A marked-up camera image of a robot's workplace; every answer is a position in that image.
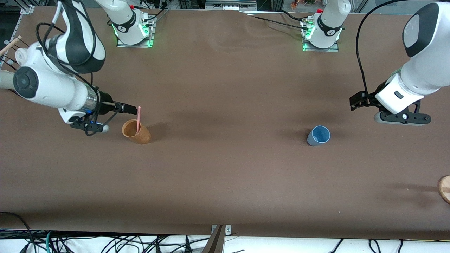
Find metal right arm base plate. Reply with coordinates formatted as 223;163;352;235
117;14;155;48

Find blue cup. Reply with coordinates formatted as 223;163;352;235
307;125;331;147

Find dark camera stand bar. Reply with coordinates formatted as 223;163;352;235
202;225;225;253

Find brown table cover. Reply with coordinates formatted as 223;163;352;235
0;7;450;240

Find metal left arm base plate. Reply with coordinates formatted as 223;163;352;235
302;18;340;52

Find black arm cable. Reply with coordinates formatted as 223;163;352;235
35;0;118;137
356;0;405;97

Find orange background item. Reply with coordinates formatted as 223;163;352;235
290;0;317;9

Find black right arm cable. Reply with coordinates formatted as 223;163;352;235
35;0;118;137

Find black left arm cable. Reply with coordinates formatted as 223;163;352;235
356;0;405;97

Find aluminium frame rail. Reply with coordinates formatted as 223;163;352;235
11;4;34;43

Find black looped floor cable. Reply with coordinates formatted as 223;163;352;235
0;212;34;253

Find grey electronics box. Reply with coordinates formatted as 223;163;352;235
205;0;257;11

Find black base connector cables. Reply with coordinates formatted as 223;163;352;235
139;0;170;22

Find long black table cable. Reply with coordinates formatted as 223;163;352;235
243;14;310;32

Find brown cup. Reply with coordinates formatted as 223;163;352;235
122;119;151;145

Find round wooden board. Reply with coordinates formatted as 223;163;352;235
438;175;450;204

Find short black table cable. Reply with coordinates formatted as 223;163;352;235
278;10;307;22

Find thin wooden stick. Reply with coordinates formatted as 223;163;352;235
0;35;23;57

